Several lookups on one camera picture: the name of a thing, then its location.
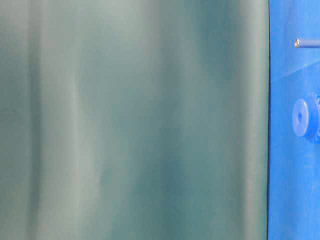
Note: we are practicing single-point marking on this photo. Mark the metal shaft rod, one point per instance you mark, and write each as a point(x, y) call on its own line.
point(301, 43)

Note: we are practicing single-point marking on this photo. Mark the small blue plastic gear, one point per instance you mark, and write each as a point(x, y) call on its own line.
point(306, 118)

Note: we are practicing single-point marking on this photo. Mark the green backdrop curtain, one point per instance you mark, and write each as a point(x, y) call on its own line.
point(134, 119)

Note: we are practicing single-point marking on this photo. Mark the blue cloth mat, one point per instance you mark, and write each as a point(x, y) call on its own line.
point(294, 162)

